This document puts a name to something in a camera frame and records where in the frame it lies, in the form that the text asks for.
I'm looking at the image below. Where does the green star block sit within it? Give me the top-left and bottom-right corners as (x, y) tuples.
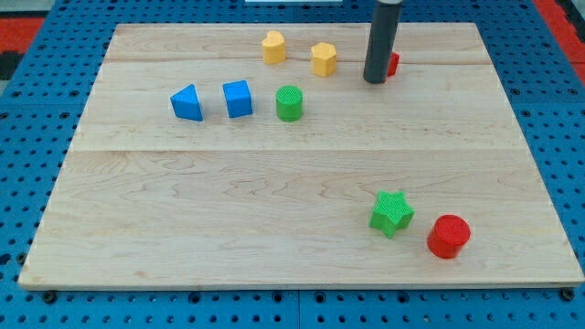
(369, 191), (415, 239)

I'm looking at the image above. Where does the green cylinder block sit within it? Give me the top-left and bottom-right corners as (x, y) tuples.
(275, 85), (303, 122)

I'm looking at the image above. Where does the light wooden board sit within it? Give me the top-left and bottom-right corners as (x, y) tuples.
(18, 23), (584, 291)

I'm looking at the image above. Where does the blue cube block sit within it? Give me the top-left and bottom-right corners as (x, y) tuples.
(222, 80), (253, 118)

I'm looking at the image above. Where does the yellow hexagon block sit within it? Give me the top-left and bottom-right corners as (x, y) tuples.
(311, 42), (337, 77)

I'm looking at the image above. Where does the yellow heart block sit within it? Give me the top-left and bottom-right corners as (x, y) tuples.
(261, 30), (286, 64)

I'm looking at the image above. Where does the blue triangle block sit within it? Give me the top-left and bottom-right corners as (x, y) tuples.
(170, 84), (203, 122)

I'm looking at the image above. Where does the red block behind rod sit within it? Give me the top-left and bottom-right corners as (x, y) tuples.
(387, 52), (400, 77)

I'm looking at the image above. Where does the red cylinder block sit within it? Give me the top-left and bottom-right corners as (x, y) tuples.
(427, 214), (472, 260)

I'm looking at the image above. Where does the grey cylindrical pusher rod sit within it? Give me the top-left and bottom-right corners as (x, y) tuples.
(363, 0), (403, 84)

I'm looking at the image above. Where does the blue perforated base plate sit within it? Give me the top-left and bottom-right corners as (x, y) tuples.
(1, 0), (584, 328)

